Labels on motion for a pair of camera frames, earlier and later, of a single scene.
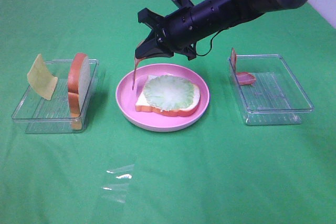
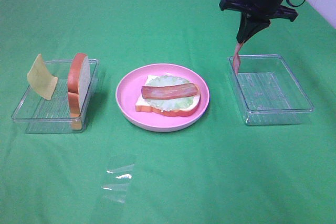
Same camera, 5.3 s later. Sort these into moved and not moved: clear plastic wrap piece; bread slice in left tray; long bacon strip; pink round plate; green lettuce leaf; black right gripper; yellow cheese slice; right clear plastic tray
Moved: black right gripper; long bacon strip
Not moved: clear plastic wrap piece; green lettuce leaf; right clear plastic tray; bread slice in left tray; pink round plate; yellow cheese slice
